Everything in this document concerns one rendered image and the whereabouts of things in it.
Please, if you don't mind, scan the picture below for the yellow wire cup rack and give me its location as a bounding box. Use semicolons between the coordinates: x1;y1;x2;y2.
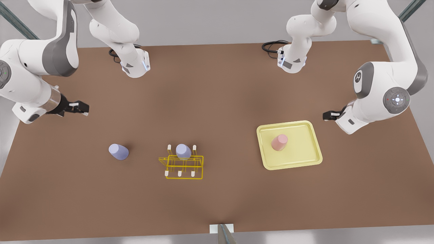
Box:
158;144;204;180

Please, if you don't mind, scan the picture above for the pale yellow tray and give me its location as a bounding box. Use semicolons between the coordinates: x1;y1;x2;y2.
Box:
256;120;323;170

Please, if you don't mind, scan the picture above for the pink cup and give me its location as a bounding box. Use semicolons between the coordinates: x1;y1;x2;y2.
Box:
271;134;289;151

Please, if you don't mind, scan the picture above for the black cable loop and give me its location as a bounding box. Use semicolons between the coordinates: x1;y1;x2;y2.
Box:
262;40;290;59
108;44;142;64

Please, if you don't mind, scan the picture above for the lavender cup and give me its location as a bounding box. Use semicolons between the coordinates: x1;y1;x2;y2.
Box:
176;144;192;160
108;144;130;161

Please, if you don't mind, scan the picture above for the silver frame post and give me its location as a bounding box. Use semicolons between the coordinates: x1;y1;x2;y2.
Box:
209;224;238;244
0;2;40;41
371;0;427;45

